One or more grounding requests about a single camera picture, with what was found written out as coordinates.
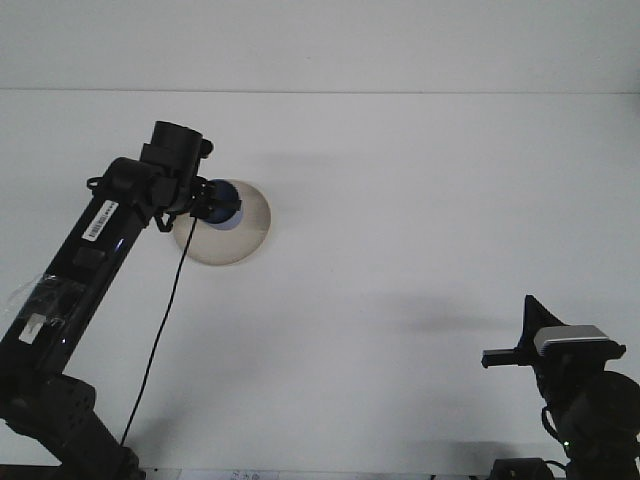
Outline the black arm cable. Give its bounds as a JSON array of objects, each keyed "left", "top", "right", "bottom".
[
  {"left": 541, "top": 405, "right": 572, "bottom": 472},
  {"left": 119, "top": 214, "right": 199, "bottom": 449}
]

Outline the pale round plate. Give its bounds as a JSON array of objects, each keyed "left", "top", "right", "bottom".
[{"left": 172, "top": 178, "right": 274, "bottom": 268}]

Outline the pale blue cup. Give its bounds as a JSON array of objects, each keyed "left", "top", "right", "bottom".
[{"left": 207, "top": 179, "right": 247, "bottom": 231}]

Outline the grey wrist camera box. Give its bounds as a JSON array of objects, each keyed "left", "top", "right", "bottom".
[{"left": 532, "top": 324, "right": 618, "bottom": 353}]

